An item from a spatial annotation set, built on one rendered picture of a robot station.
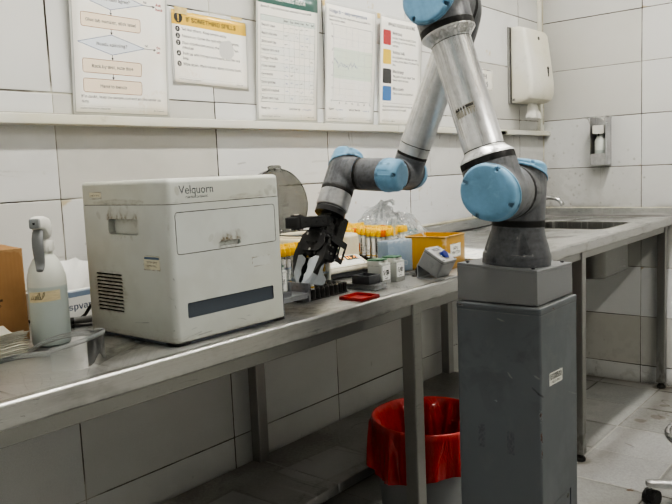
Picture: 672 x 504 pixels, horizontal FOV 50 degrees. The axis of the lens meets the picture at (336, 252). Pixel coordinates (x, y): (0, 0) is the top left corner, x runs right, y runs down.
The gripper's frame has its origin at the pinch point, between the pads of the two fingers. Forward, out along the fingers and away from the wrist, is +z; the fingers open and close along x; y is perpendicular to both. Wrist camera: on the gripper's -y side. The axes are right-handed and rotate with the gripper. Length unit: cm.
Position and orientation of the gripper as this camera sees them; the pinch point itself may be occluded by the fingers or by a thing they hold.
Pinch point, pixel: (299, 287)
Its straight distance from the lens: 160.4
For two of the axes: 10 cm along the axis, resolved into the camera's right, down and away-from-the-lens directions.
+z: -2.8, 9.2, -2.8
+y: 5.7, 4.0, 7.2
